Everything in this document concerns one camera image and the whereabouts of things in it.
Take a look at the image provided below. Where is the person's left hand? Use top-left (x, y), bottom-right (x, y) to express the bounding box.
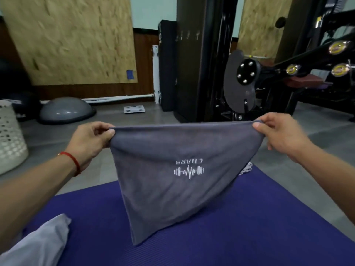
top-left (65, 122), bottom-right (116, 172)

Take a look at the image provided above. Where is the person's right hand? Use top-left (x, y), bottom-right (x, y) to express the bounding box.
top-left (252, 112), bottom-right (314, 164)

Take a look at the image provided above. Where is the purple ribbed mat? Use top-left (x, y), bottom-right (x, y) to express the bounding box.
top-left (22, 164), bottom-right (355, 266)

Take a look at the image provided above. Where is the dark grey printed towel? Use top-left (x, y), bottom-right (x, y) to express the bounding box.
top-left (109, 121), bottom-right (266, 246)

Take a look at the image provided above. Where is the person's left forearm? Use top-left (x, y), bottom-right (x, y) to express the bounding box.
top-left (0, 155), bottom-right (80, 252)

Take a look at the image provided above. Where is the person's right forearm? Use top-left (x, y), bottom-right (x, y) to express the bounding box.
top-left (291, 144), bottom-right (355, 216)

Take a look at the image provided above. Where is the grey balance dome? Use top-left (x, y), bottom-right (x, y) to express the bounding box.
top-left (38, 96), bottom-right (97, 125)

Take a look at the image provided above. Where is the white bathroom scale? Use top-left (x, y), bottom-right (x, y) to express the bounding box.
top-left (123, 105), bottom-right (146, 114)

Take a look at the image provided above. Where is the black medicine ball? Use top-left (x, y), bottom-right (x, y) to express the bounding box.
top-left (5, 90), bottom-right (39, 121)

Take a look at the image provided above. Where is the white perforated laundry basket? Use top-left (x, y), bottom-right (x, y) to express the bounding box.
top-left (0, 100), bottom-right (29, 176)

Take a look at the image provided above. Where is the large black exercise ball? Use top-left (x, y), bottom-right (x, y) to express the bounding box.
top-left (0, 57), bottom-right (33, 95)

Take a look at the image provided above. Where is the black weight stack machine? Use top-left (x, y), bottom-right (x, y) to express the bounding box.
top-left (174, 0), bottom-right (355, 124)

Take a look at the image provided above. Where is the red string bracelet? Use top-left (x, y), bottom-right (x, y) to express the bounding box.
top-left (57, 151), bottom-right (81, 176)

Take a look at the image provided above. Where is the white wall pipe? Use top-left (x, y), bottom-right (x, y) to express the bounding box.
top-left (40, 93), bottom-right (155, 105)

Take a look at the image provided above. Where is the white upright post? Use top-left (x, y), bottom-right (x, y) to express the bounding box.
top-left (152, 45), bottom-right (161, 104)

